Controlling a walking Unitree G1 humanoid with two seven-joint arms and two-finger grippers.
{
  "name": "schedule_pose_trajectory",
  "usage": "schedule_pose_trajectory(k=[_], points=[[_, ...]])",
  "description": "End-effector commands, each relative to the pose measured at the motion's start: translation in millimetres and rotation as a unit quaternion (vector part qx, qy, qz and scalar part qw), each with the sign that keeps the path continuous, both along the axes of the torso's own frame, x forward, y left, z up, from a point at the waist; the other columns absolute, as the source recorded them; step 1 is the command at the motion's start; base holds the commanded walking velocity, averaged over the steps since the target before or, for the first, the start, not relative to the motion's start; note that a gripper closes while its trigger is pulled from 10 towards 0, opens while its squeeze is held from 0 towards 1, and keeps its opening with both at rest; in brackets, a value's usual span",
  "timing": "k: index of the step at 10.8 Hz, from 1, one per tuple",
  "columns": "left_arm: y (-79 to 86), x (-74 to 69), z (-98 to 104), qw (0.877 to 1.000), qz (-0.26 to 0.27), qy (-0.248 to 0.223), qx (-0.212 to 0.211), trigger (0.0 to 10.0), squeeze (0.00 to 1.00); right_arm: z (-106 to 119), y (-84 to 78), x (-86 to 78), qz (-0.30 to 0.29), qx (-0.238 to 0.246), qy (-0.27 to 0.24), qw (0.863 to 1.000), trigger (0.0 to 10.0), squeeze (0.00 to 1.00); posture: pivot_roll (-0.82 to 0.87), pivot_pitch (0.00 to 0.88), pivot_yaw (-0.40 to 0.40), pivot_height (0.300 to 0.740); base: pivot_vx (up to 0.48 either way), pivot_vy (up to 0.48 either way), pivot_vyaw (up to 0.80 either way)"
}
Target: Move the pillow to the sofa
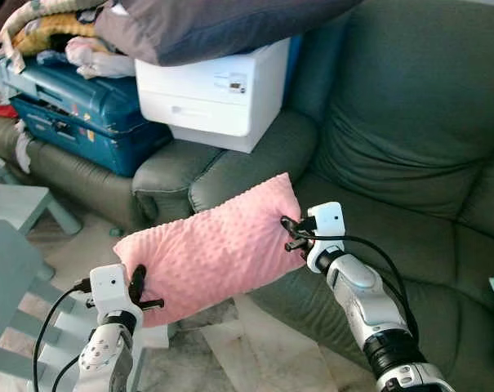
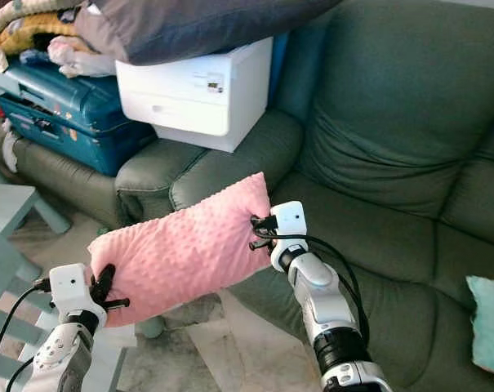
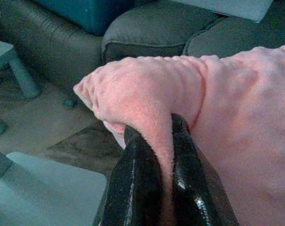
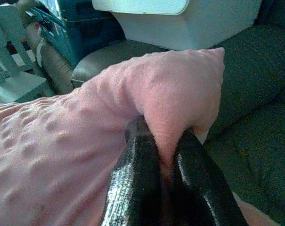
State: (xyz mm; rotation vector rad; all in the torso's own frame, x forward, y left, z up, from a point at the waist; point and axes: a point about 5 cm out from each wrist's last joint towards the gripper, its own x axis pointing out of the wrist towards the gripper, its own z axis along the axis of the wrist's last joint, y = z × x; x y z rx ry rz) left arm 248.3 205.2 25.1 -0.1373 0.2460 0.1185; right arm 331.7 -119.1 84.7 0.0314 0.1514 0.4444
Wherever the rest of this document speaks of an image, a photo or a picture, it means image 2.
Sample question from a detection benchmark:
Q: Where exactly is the green leather three-seat sofa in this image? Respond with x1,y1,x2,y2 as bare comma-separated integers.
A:
169,0,494,392

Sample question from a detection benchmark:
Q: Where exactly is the teal dotted minky pillow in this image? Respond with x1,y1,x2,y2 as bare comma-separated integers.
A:
465,275,494,376

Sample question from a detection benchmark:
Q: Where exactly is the white pinkish cloth bundle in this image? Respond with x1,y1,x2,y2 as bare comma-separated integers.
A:
47,37,121,80

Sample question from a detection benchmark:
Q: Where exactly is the white printer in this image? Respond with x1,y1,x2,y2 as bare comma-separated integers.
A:
116,37,274,154

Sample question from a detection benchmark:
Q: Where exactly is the pink dotted minky pillow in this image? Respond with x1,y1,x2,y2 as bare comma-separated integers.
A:
87,171,274,327

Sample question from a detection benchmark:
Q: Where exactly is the blue hard-shell suitcase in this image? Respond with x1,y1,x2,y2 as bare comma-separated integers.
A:
0,53,158,178

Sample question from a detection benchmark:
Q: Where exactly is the light blue child chair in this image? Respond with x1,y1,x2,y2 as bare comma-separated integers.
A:
0,181,72,238
0,222,145,392

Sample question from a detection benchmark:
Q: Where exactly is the patterned white blanket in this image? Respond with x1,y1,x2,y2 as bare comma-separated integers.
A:
0,0,100,73

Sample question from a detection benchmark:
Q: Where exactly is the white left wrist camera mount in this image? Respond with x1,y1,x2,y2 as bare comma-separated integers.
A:
49,263,97,316

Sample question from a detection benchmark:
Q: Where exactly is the white hanging cloth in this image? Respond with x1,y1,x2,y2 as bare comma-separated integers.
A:
2,121,23,172

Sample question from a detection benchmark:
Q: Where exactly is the yellow blanket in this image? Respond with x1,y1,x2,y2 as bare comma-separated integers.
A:
0,12,88,56

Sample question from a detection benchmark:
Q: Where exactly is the large grey pillow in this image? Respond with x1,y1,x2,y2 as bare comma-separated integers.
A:
73,0,341,66

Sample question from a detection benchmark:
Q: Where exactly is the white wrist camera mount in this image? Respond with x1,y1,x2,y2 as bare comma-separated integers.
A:
49,263,97,316
269,201,309,273

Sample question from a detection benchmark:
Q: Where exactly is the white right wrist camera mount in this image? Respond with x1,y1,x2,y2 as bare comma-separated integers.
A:
269,201,309,273

